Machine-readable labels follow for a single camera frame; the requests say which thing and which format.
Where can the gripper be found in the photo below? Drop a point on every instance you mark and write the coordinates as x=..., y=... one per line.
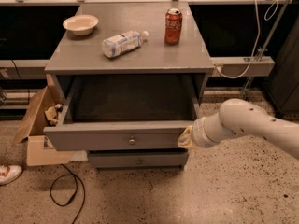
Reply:
x=198, y=134

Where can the grey top drawer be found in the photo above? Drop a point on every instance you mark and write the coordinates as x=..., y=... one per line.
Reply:
x=118, y=112

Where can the grey drawer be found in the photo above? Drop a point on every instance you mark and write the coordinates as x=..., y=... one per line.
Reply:
x=118, y=112
x=138, y=159

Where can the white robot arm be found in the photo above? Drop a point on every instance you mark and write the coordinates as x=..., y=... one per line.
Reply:
x=237, y=118

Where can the grey drawer cabinet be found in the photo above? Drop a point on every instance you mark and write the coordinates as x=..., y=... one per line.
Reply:
x=83, y=56

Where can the grey bottom drawer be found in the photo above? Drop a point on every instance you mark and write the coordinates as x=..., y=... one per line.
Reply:
x=138, y=159

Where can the dark grey cabinet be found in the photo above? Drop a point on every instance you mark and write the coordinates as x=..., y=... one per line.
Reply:
x=282, y=85

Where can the metal tripod stand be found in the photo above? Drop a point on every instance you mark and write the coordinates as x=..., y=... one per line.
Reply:
x=257, y=54

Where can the clear plastic water bottle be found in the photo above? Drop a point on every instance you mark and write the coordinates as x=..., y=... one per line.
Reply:
x=123, y=43

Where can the red soda can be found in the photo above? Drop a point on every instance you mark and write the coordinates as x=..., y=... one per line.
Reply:
x=173, y=25

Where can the crumpled brown paper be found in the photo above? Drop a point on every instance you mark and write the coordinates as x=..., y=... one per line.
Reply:
x=53, y=114

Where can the brown cardboard box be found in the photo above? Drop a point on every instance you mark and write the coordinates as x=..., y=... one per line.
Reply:
x=39, y=149

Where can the white ceramic bowl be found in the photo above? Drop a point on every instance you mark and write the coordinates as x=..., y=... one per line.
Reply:
x=81, y=24

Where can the white red sneaker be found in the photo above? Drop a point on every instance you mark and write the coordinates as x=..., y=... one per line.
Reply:
x=9, y=173

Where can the grey window ledge rail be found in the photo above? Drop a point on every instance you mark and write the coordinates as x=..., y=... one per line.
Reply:
x=229, y=66

